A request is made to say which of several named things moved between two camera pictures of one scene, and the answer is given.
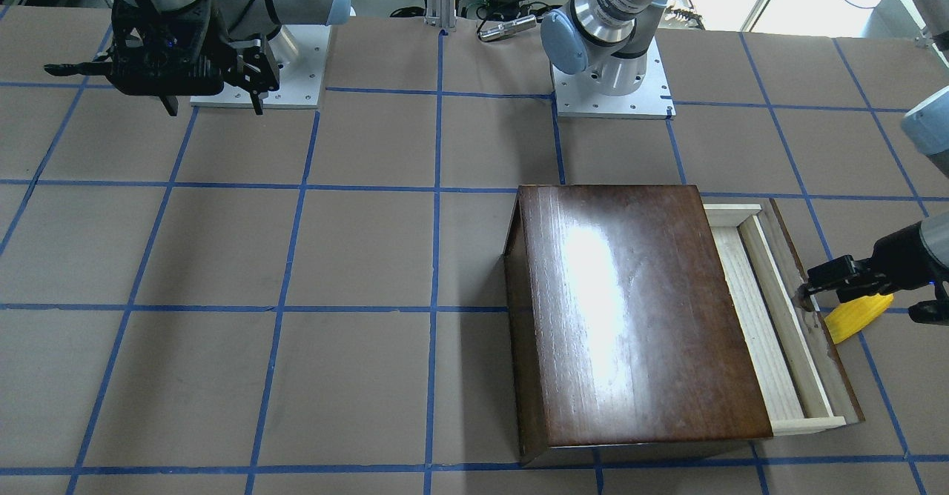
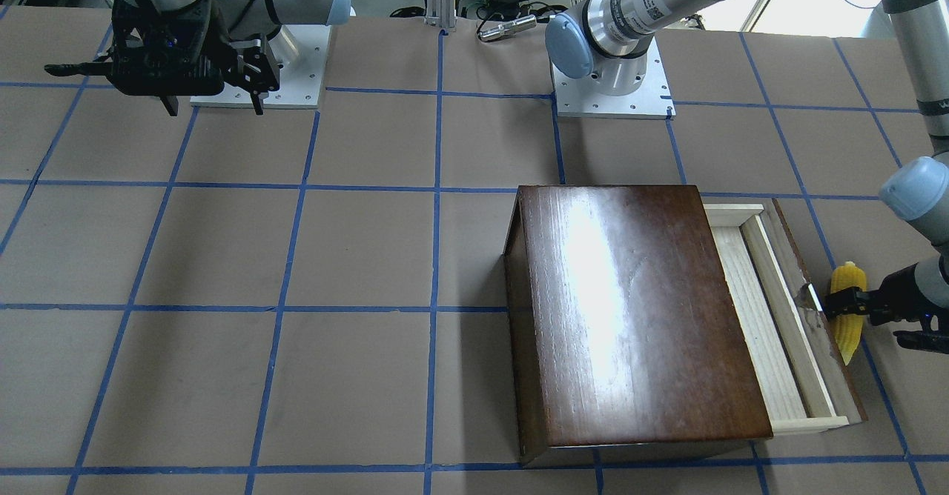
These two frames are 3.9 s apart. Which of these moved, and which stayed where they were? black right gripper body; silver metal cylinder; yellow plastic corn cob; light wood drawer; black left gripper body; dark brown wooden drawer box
Moved: black left gripper body; yellow plastic corn cob
Stayed: dark brown wooden drawer box; silver metal cylinder; light wood drawer; black right gripper body
